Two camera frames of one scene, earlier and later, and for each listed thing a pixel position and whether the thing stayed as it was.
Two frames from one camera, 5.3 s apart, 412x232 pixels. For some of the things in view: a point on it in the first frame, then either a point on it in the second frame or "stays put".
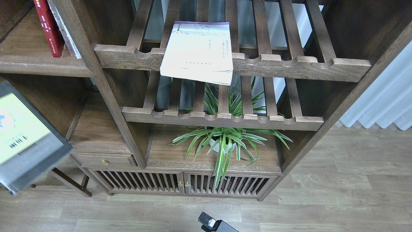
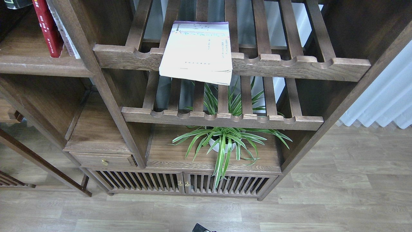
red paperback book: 51,27 stays put
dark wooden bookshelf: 218,98 stays put
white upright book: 73,51 stays put
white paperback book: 199,50 stays put
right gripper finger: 207,220 → 198,228
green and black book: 31,142 → 16,4
